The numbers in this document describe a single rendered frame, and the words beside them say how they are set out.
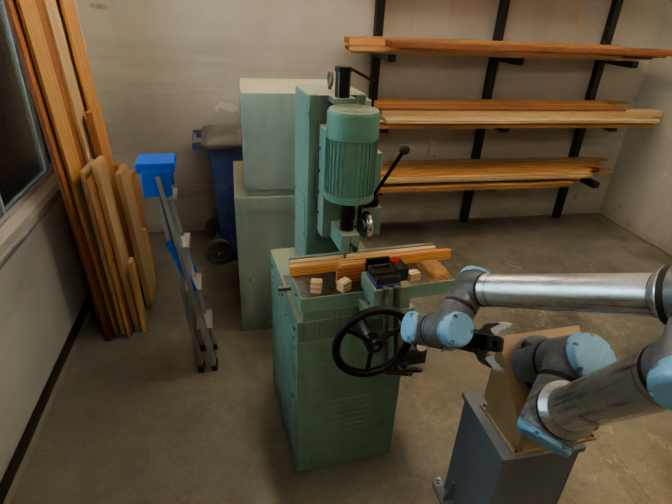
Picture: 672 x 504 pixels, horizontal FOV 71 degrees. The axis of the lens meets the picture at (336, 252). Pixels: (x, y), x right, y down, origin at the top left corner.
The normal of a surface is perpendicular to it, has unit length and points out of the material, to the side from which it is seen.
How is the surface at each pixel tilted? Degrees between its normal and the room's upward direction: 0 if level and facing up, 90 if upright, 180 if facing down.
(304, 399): 90
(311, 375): 90
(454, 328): 59
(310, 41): 90
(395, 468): 0
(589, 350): 42
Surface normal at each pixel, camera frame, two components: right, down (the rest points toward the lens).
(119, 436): 0.04, -0.88
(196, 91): 0.20, 0.47
